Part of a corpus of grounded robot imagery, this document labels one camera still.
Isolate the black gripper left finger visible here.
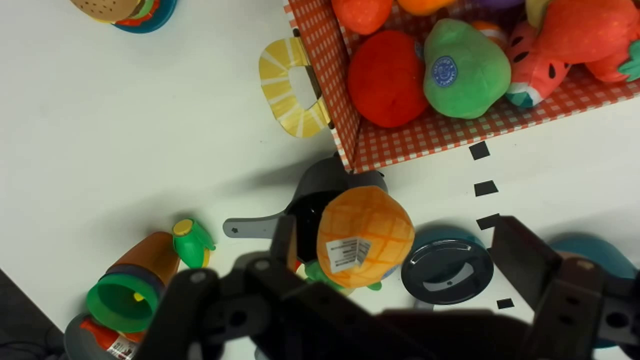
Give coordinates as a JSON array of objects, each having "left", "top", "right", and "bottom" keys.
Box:
[{"left": 137, "top": 214, "right": 322, "bottom": 360}]

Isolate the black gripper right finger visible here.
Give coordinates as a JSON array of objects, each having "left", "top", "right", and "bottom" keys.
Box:
[{"left": 488, "top": 214, "right": 640, "bottom": 360}]

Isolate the orange pineapple plush toy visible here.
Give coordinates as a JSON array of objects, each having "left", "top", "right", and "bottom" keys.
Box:
[{"left": 305, "top": 183, "right": 418, "bottom": 294}]

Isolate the teal toy cup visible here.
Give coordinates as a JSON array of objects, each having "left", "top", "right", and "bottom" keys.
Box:
[{"left": 546, "top": 230, "right": 640, "bottom": 350}]

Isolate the dark grey pot lid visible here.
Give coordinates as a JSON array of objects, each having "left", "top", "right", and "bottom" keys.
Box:
[{"left": 401, "top": 223, "right": 496, "bottom": 308}]

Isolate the green toy corn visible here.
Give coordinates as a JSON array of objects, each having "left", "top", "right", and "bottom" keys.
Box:
[{"left": 171, "top": 215, "right": 218, "bottom": 272}]

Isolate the red checkered cardboard box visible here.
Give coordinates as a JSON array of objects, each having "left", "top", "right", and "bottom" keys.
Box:
[{"left": 257, "top": 0, "right": 640, "bottom": 178}]

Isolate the watermelon slice plush toy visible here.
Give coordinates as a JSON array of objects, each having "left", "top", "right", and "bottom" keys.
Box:
[{"left": 505, "top": 21, "right": 575, "bottom": 110}]

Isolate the red tomato plush toy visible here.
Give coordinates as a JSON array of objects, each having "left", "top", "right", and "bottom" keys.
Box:
[{"left": 345, "top": 28, "right": 431, "bottom": 129}]

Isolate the green pear plush toy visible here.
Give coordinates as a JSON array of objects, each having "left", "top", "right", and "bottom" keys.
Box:
[{"left": 423, "top": 15, "right": 514, "bottom": 121}]

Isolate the red toy ketchup bottle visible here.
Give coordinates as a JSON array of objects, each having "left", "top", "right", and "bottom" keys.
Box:
[{"left": 79, "top": 313, "right": 147, "bottom": 360}]

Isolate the grey toy bowl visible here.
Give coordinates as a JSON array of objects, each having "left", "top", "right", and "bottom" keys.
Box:
[{"left": 62, "top": 311, "right": 156, "bottom": 360}]

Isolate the red-orange strawberry plush toy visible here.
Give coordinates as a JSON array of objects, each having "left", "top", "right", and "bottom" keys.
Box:
[{"left": 531, "top": 0, "right": 640, "bottom": 86}]

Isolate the orange-red round plush toy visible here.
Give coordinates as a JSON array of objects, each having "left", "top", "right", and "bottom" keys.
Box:
[{"left": 331, "top": 0, "right": 397, "bottom": 38}]

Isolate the yellow banana plush toy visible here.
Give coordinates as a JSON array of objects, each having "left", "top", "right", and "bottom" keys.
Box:
[{"left": 525, "top": 0, "right": 551, "bottom": 30}]

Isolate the purple plush toy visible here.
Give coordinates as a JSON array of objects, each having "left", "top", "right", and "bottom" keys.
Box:
[{"left": 471, "top": 0, "right": 531, "bottom": 9}]

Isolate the teal toy plate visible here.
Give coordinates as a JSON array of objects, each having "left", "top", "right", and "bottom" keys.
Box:
[{"left": 110, "top": 0, "right": 180, "bottom": 35}]

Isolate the orange round plush toy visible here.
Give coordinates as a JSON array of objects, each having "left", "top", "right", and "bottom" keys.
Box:
[{"left": 397, "top": 0, "right": 460, "bottom": 18}]

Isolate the toy hamburger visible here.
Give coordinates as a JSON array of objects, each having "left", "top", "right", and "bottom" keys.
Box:
[{"left": 68, "top": 0, "right": 147, "bottom": 26}]

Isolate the black pot with grey handle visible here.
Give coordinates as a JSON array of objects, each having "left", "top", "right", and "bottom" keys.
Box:
[{"left": 223, "top": 153, "right": 391, "bottom": 266}]

